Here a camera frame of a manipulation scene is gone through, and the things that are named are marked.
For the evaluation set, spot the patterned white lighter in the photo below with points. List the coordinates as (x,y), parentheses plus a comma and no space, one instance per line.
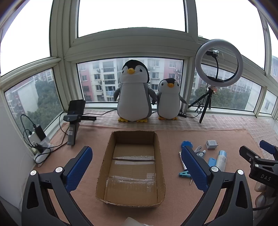
(181,160)

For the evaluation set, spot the black gooseneck phone clamp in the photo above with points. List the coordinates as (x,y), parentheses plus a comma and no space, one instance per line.
(212,52)

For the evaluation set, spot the checked beige cloth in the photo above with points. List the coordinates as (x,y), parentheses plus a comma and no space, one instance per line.
(228,121)

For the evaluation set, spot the white power strip with plugs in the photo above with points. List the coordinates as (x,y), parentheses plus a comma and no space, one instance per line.
(63,139)

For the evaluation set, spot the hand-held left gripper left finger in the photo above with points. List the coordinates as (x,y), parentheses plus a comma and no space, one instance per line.
(79,167)

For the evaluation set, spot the blue round tape measure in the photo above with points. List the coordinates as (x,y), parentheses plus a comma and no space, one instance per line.
(187,143)

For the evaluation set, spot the blue clothespin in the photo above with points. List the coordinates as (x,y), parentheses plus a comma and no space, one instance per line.
(183,173)

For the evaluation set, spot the large penguin plush toy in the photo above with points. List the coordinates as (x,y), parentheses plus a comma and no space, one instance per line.
(133,97)

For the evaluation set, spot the white plug adapter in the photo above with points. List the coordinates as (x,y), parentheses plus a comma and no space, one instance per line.
(211,145)

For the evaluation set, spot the white charging brick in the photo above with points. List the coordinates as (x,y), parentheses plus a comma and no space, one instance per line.
(32,138)

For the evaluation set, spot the black device on stand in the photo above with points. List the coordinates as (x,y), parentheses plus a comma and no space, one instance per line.
(72,132)

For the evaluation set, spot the black inline remote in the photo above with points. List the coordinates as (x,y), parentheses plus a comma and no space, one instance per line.
(182,114)

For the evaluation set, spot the black tripod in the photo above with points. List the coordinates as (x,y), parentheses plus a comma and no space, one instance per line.
(210,91)

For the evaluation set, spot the small blue eye drops bottle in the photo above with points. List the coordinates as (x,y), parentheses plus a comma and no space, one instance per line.
(202,153)

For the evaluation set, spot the cardboard box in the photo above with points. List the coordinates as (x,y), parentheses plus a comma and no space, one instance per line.
(130,169)

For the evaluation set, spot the blue phone stand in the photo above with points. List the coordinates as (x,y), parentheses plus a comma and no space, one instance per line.
(212,162)

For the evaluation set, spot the white bottle with blue cap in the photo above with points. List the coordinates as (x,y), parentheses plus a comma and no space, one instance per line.
(221,162)

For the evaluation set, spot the small penguin plush toy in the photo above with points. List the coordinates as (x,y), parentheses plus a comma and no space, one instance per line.
(168,100)

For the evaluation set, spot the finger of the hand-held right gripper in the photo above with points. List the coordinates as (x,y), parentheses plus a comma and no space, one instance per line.
(268,146)
(247,153)

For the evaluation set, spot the white window frame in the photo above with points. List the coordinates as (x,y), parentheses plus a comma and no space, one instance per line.
(130,47)

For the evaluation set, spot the black power bank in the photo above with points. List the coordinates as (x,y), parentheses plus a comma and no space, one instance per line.
(39,132)

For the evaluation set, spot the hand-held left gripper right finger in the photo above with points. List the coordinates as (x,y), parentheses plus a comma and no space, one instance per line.
(194,169)

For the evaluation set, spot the person's right hand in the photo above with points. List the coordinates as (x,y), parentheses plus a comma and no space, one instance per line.
(263,200)

